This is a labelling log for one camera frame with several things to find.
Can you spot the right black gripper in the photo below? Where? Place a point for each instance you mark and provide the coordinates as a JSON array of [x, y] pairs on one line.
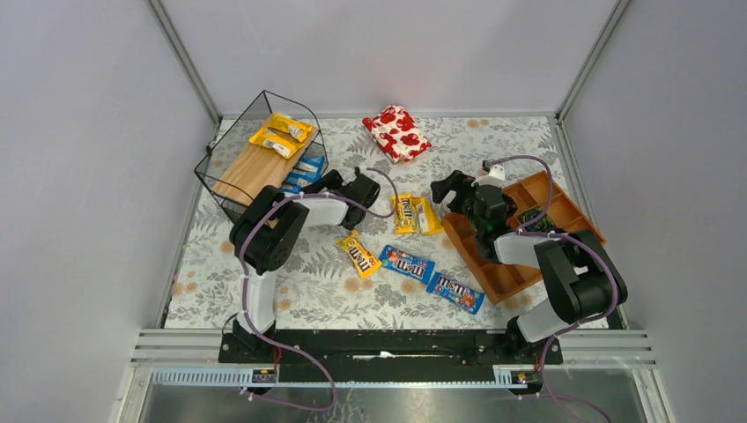
[[462, 190]]

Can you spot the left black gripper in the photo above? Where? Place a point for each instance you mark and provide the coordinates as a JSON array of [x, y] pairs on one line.
[[329, 181]]

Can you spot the yellow m&m bag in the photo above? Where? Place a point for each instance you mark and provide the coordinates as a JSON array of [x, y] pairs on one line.
[[363, 260], [405, 215], [299, 131], [429, 222], [283, 144]]

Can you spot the blue m&m bag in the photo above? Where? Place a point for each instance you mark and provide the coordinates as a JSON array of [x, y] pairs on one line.
[[311, 165], [300, 179], [290, 188], [464, 297], [407, 264]]

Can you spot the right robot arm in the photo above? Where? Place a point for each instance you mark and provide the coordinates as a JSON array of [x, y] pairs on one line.
[[510, 239]]

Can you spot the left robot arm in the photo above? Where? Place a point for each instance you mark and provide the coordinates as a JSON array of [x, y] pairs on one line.
[[265, 234]]

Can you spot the red white floral pouch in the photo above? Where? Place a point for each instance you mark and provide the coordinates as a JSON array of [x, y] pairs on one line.
[[396, 134]]

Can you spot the orange compartment tray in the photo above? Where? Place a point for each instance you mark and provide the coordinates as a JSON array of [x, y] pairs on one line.
[[475, 240]]

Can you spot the floral table mat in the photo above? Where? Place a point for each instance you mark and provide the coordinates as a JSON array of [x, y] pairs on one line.
[[318, 288]]

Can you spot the green black coiled roll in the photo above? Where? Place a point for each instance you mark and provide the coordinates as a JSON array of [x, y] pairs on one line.
[[534, 220]]

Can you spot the black wire wooden shelf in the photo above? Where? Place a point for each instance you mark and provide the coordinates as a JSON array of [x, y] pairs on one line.
[[234, 171]]

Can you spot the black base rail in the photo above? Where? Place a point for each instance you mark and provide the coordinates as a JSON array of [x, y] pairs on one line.
[[389, 356]]

